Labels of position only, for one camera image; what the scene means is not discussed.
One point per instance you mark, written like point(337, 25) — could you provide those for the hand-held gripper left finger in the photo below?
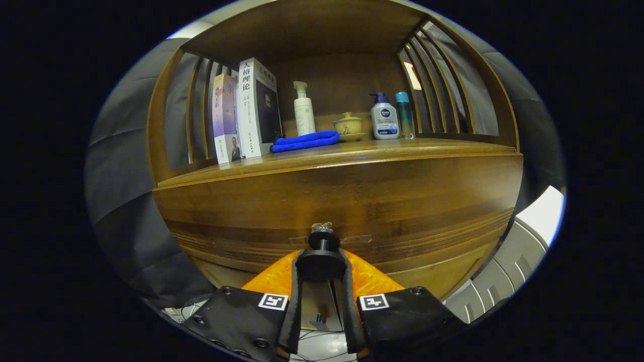
point(292, 322)

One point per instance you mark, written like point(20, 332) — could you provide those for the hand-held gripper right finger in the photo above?
point(349, 322)

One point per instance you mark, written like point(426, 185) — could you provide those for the black drawer knob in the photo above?
point(322, 264)

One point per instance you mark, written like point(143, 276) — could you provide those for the wooden drawer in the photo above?
point(352, 201)

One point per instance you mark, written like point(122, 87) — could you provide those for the wooden cabinet door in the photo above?
point(226, 274)
point(443, 274)

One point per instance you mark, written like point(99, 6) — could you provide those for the wooden countertop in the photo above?
point(402, 148)

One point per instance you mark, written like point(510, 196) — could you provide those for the wooden cabinet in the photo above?
point(342, 75)

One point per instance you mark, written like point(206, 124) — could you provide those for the blue folded cloth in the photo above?
point(302, 142)

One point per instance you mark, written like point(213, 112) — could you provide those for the yellow lidded teacup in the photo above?
point(348, 125)

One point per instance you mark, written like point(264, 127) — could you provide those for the white lotion bottle blue cap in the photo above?
point(385, 120)

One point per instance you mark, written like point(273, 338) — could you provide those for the white pump bottle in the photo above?
point(304, 115)

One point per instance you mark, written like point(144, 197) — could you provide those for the thick white book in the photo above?
point(249, 115)

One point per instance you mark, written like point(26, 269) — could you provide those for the slim teal bottle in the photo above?
point(403, 115)

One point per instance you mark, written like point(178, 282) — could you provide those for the purple book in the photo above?
point(225, 115)

